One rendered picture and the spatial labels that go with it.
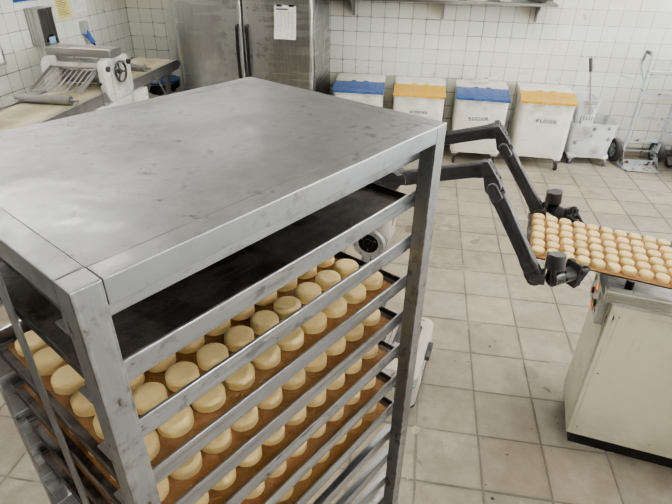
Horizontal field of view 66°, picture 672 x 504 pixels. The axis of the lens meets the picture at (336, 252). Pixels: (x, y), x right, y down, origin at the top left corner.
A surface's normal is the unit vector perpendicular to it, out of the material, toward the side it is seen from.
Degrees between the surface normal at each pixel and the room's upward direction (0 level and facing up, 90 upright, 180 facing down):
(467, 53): 90
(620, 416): 90
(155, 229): 0
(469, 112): 91
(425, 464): 0
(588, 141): 95
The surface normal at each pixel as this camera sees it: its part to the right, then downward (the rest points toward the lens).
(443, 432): 0.02, -0.85
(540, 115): -0.21, 0.52
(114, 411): 0.77, 0.34
